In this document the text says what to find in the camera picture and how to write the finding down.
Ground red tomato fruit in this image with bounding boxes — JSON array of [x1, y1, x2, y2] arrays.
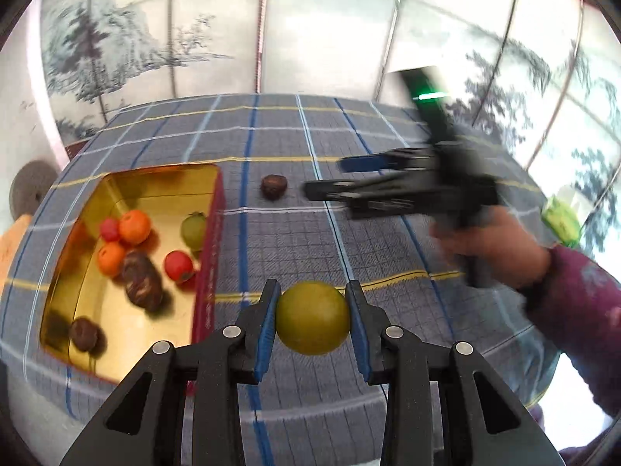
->
[[99, 218, 121, 243], [163, 250, 195, 284]]

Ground yellow green round fruit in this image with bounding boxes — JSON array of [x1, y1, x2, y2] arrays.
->
[[276, 281, 350, 356]]

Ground small dark brown fruit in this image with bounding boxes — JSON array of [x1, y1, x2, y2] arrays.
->
[[260, 174, 288, 201]]

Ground large dark brown fruit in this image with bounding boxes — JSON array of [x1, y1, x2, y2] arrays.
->
[[121, 250, 163, 313]]

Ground dark brown round fruit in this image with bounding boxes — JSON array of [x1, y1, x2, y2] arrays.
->
[[68, 316, 101, 352]]

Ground orange tangerine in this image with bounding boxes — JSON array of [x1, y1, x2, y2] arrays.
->
[[97, 242, 126, 279], [119, 209, 152, 246]]

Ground person right hand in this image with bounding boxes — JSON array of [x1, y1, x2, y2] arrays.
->
[[430, 206, 552, 289]]

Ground green packet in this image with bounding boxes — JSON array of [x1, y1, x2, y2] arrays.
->
[[541, 196, 582, 247]]

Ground red gold toffee tin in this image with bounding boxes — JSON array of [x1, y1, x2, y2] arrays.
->
[[39, 164, 225, 383]]

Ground painted folding screen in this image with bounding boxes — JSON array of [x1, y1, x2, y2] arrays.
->
[[41, 0, 620, 256]]

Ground grey round cushion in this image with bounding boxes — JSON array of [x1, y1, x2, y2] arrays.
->
[[9, 160, 58, 221]]

